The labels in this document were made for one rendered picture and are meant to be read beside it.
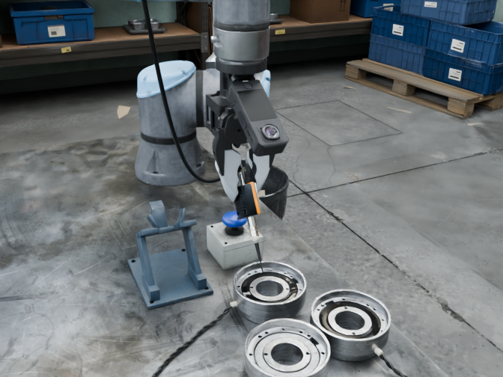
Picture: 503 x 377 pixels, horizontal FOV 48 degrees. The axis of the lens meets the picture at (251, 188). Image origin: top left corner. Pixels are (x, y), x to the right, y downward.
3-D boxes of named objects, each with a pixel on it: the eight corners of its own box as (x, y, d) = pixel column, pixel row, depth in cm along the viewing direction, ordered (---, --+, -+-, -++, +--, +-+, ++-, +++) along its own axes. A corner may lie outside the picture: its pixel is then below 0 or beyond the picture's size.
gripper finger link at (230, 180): (223, 188, 89) (230, 133, 86) (238, 205, 85) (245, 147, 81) (205, 189, 88) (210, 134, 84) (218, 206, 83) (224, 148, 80)
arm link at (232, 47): (279, 30, 74) (221, 34, 71) (278, 64, 76) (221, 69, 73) (255, 19, 80) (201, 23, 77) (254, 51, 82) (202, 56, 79)
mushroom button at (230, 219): (250, 244, 92) (251, 218, 90) (228, 250, 90) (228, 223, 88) (239, 233, 95) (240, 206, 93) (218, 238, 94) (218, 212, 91)
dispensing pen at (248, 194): (258, 274, 81) (233, 161, 83) (248, 274, 85) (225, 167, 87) (272, 271, 82) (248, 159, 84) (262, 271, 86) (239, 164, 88)
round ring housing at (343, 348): (293, 328, 78) (295, 304, 76) (351, 303, 83) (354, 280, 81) (343, 377, 70) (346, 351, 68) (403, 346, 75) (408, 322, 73)
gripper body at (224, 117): (250, 125, 89) (251, 48, 83) (274, 145, 82) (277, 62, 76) (203, 132, 86) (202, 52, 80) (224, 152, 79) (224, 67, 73)
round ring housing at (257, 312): (282, 276, 89) (284, 253, 87) (318, 315, 80) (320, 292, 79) (221, 293, 85) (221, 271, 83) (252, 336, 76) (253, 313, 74)
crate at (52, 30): (87, 31, 420) (84, -1, 410) (96, 41, 389) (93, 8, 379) (13, 35, 401) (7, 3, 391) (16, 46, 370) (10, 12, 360)
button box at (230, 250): (263, 259, 93) (263, 234, 90) (223, 270, 90) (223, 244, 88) (242, 235, 99) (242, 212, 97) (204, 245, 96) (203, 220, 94)
